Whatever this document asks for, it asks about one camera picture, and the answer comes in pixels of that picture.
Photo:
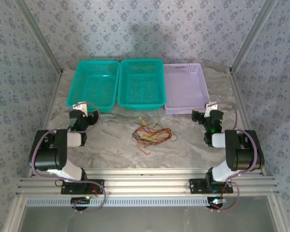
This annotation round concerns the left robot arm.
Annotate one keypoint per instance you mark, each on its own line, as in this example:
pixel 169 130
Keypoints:
pixel 48 154

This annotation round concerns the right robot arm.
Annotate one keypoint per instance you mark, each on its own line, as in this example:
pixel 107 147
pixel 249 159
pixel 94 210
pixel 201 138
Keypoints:
pixel 244 154

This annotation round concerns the green plastic basket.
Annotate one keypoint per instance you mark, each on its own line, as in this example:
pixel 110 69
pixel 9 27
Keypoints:
pixel 94 82
pixel 141 82

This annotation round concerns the purple plastic basket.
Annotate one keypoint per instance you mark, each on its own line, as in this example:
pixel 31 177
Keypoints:
pixel 186 87

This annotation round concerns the small white connector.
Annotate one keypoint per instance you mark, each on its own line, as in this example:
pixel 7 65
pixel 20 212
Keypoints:
pixel 141 119

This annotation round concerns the black controller board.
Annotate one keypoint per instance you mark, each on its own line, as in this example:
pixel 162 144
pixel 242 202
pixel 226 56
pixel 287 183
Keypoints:
pixel 216 202
pixel 81 202

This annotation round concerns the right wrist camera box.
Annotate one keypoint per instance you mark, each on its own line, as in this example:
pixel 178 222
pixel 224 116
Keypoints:
pixel 211 106

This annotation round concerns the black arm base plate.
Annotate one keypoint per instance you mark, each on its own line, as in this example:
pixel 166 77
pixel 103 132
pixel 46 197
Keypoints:
pixel 195 187
pixel 67 189

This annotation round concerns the aluminium rail beam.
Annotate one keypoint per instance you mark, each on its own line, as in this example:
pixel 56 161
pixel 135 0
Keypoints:
pixel 147 180

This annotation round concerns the aluminium frame post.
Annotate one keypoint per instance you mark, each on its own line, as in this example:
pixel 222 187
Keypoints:
pixel 252 36
pixel 38 36

